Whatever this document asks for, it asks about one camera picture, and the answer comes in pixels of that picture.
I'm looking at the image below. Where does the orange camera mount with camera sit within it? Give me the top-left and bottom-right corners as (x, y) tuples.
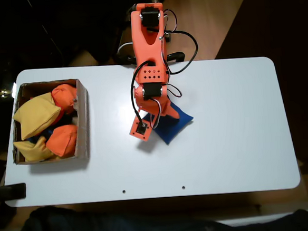
(128, 112), (155, 143)

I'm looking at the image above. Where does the orange bean bag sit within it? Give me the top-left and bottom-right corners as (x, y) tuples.
(50, 83), (80, 116)
(44, 123), (80, 158)

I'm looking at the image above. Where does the red bean bag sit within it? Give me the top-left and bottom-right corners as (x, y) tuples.
(53, 109), (67, 126)

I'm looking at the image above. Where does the black power cable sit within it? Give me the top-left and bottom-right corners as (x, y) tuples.
(163, 29), (201, 75)

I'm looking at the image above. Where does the large yellow bean bag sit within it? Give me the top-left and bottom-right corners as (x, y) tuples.
(11, 91), (63, 141)

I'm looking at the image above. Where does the dark navy fabric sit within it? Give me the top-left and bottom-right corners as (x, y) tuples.
(2, 188), (308, 231)

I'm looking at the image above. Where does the small yellow bean bag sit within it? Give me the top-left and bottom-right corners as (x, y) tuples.
(12, 134), (56, 163)

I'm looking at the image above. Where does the cardboard box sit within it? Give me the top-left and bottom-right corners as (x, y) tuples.
(7, 78), (94, 166)

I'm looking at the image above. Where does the black table clamp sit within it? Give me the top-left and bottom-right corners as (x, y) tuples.
(0, 182), (27, 203)

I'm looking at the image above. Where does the dark blue bean bag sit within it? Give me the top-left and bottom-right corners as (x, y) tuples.
(25, 126), (55, 145)

